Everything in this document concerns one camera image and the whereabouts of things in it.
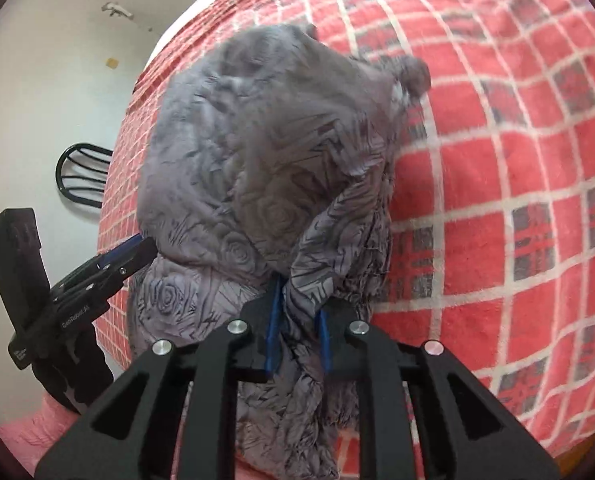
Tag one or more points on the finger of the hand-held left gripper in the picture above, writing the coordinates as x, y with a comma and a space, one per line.
120, 252
137, 260

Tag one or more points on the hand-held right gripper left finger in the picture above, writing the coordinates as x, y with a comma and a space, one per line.
272, 340

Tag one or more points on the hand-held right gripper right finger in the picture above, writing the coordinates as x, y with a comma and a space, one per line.
325, 340

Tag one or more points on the grey quilted jacket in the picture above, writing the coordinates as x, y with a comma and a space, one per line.
257, 170

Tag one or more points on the person's left hand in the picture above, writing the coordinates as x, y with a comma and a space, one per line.
72, 375

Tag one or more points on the black metal chair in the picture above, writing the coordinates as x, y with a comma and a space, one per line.
77, 180

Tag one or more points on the pink textured cloth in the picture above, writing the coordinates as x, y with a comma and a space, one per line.
32, 440

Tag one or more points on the red plaid blanket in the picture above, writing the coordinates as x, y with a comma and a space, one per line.
502, 160

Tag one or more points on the yellow wall switch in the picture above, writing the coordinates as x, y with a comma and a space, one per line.
111, 63

